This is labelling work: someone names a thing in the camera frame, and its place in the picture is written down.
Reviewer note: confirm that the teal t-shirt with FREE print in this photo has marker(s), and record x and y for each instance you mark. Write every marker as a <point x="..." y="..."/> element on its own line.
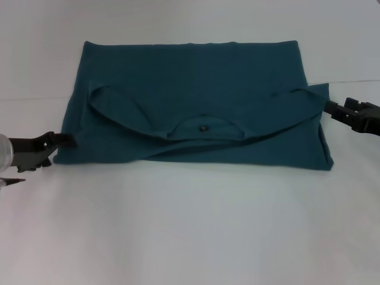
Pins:
<point x="193" y="104"/>

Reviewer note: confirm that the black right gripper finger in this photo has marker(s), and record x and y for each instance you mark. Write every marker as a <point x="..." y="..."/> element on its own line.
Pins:
<point x="353" y="102"/>
<point x="338" y="110"/>

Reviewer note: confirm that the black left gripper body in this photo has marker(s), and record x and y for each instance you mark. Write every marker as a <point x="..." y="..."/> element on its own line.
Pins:
<point x="28" y="151"/>

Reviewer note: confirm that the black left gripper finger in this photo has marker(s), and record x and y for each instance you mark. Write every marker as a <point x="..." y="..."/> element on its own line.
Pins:
<point x="65" y="140"/>

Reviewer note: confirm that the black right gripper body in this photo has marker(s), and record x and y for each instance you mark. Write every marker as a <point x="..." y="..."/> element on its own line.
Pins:
<point x="368" y="118"/>

